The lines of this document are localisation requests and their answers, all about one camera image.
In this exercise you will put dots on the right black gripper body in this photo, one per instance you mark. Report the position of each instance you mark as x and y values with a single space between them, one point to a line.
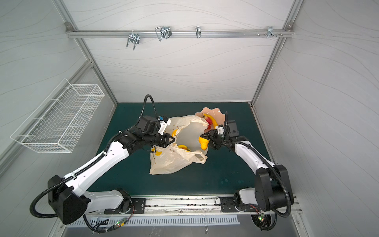
214 142

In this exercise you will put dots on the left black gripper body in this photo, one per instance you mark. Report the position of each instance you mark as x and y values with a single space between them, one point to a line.
156 139

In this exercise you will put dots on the yellow pear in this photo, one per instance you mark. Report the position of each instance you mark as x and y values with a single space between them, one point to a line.
203 143

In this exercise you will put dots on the large yellow banana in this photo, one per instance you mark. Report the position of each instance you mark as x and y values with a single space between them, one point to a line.
183 147

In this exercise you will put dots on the cream banana-print plastic bag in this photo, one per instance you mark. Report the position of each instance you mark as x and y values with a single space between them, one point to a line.
186 130

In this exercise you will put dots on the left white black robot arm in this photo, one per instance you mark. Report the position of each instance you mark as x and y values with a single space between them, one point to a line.
68 197

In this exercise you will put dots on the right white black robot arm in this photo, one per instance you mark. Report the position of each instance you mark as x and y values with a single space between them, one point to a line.
272 185

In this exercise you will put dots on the pink scalloped fruit bowl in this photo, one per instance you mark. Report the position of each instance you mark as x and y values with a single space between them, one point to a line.
215 113

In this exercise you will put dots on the red strawberry top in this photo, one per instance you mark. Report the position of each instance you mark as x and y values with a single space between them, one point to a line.
210 123

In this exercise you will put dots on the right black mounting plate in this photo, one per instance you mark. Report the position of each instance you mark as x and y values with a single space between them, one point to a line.
235 204

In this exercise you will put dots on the black mounting plate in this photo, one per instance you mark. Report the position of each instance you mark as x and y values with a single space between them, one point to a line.
235 204
135 204

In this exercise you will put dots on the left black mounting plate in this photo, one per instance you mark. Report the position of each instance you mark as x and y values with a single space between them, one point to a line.
135 204

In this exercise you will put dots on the metal hook clamp left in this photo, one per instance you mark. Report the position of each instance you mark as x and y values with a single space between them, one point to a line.
133 39

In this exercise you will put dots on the metal hook clamp middle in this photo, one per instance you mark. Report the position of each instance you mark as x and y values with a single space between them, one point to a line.
163 32

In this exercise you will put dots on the metal hook clamp small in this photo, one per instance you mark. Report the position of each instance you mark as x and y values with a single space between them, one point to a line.
198 32

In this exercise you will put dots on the aluminium top crossbar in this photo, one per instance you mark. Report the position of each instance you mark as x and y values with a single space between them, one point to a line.
176 34

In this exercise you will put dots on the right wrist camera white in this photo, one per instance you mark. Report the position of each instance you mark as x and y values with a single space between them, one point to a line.
220 130

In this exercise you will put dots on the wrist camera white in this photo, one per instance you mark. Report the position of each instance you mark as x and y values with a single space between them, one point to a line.
164 123
220 130

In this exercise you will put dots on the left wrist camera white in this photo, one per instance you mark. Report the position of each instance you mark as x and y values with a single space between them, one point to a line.
164 123

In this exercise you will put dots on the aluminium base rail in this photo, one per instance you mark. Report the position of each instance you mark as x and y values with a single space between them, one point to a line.
183 205

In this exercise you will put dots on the white wire basket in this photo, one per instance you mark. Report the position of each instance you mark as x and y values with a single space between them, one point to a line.
57 124

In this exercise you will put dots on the white slotted cable duct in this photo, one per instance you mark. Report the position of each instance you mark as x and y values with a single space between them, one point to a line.
147 221

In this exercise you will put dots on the metal bracket clamp right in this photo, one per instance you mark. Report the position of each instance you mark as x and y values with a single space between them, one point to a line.
271 33

